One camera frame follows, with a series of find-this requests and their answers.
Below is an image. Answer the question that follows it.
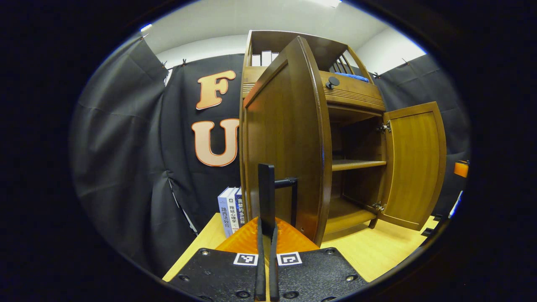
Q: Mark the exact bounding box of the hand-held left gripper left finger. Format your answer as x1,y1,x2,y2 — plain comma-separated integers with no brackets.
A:
168,217,267,302

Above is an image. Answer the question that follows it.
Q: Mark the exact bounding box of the wooden double-door shoe cabinet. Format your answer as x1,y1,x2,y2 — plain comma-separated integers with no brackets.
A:
238,29,390,236

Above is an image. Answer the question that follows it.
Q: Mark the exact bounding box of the blue folded cloth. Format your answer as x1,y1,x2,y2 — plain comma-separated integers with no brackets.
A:
334,72,370,83

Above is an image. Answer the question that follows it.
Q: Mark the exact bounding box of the black backdrop cloth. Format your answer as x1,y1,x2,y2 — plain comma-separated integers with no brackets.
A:
69,36,471,278

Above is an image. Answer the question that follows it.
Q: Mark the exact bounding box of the wooden shoe cabinet door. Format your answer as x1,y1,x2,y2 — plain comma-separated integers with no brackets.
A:
377,101,448,232
242,36,333,249

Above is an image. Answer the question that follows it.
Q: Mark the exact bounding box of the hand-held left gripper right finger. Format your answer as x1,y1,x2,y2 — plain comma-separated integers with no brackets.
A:
268,217,369,302

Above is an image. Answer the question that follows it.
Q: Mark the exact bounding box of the wooden cabinet shelf board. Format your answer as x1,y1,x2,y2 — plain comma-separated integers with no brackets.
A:
331,159,388,172

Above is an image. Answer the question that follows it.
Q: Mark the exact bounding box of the pale blue spine book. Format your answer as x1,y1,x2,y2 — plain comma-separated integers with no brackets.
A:
217,187,234,238

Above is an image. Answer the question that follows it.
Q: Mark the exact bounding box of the wooden drawer with black knob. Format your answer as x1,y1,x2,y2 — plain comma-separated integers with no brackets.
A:
242,66,386,112

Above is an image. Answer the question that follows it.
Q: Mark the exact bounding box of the dark blue spine book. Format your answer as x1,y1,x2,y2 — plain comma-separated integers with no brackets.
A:
235,187,247,229

